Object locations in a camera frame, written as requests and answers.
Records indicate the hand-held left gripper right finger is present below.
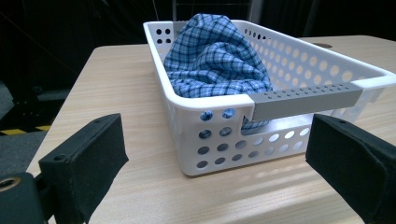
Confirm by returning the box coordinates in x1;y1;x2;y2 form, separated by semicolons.
304;113;396;224

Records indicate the yellow black floor tape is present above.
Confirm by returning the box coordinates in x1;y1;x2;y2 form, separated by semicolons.
0;124;51;136

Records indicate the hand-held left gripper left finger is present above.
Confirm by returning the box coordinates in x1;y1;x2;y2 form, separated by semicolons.
38;113;130;224

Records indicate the blue plaid cloth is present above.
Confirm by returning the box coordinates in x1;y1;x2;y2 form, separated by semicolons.
163;12;275;131

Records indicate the white perforated plastic basket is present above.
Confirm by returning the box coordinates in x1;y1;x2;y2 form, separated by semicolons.
142;20;396;177

